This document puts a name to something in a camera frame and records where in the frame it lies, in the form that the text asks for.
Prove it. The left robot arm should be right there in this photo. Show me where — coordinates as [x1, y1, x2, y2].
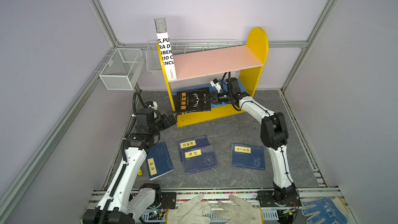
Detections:
[81, 91, 177, 224]

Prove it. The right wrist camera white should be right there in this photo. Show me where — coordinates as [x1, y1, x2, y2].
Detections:
[210, 78, 222, 93]

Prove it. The white book black lettering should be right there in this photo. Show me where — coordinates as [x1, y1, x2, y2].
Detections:
[154, 18, 177, 82]

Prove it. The white work glove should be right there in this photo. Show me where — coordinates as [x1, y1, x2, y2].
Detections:
[214, 195, 264, 224]
[166, 194, 211, 224]

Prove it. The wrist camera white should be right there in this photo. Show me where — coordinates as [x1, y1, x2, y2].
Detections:
[210, 78, 222, 93]
[145, 101, 158, 110]

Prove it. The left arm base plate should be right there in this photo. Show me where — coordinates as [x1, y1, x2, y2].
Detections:
[147, 192, 177, 209]

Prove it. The blue booklet centre yellow label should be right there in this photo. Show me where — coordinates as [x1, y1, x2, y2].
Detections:
[181, 144, 218, 175]

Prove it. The blue booklet left yellow label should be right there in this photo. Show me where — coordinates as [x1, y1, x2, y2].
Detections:
[146, 142, 174, 180]

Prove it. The white work glove centre right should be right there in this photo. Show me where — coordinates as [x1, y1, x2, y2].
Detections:
[214, 195, 264, 224]

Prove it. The yellow pink blue bookshelf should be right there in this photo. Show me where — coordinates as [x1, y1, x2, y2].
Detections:
[160, 28, 269, 127]

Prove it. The blue dotted glove right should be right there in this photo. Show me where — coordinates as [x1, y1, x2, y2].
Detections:
[302, 197, 348, 224]

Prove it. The white mesh box basket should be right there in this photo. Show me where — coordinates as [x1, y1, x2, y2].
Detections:
[99, 48, 145, 91]

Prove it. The black book wolf cover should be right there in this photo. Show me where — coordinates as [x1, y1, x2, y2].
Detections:
[173, 110, 211, 115]

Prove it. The white wire rack basket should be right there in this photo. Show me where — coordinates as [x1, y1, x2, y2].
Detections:
[146, 39, 246, 74]

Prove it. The blue booklet yellow label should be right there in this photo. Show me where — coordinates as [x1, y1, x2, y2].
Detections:
[181, 144, 218, 175]
[146, 142, 174, 180]
[231, 143, 266, 171]

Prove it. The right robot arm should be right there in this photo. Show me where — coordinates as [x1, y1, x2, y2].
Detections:
[204, 77, 300, 206]

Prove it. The black book antler cover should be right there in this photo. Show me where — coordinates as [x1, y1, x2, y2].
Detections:
[175, 87, 211, 111]

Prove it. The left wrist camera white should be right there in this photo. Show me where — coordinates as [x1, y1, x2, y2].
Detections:
[145, 101, 158, 110]

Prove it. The blue booklet right yellow label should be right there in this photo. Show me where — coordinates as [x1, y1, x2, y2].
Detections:
[231, 143, 266, 171]

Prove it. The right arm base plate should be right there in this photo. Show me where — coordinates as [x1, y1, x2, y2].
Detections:
[255, 190, 301, 207]

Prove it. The blue booklet under stack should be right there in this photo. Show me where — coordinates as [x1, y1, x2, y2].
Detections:
[177, 135, 209, 163]

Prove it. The white work glove centre left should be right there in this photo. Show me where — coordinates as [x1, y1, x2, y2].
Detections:
[166, 194, 211, 224]

